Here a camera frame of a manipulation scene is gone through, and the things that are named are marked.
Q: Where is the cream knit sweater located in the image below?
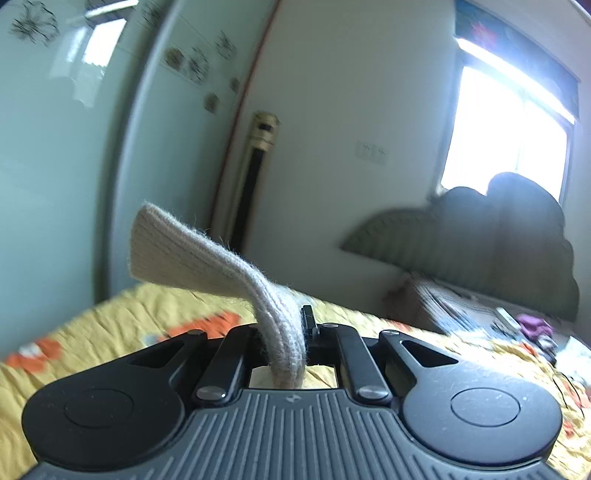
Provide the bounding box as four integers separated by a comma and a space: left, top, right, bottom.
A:
128, 202, 308, 388

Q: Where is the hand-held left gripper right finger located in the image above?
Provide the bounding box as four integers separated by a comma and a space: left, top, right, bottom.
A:
301, 305, 459, 408

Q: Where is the purple cloth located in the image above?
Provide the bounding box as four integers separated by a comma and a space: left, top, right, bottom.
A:
515, 314, 555, 343

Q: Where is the flower print sliding wardrobe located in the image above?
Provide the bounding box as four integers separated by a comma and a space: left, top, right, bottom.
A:
0, 0, 278, 361

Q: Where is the white remote control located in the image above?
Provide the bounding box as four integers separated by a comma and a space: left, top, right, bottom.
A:
493, 307, 520, 331

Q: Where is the patterned grey pillow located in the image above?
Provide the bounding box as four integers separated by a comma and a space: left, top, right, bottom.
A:
385, 272, 522, 335

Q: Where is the black and gold pole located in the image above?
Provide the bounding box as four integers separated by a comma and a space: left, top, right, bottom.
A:
228, 111, 280, 259

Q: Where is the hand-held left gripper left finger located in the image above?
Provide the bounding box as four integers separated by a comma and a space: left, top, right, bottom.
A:
130, 325, 259, 407

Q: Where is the yellow printed bedspread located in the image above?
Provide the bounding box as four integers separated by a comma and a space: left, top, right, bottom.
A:
0, 281, 591, 480

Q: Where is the dark curtain valance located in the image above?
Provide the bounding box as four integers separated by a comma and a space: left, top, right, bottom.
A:
455, 0, 581, 118

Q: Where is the dark green scalloped headboard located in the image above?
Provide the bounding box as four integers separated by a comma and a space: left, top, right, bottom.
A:
339, 172, 581, 321

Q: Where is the white wall socket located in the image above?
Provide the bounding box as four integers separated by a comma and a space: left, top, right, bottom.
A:
355, 141, 387, 166

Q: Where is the bright window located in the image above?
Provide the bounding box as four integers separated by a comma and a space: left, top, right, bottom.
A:
436, 37, 578, 204

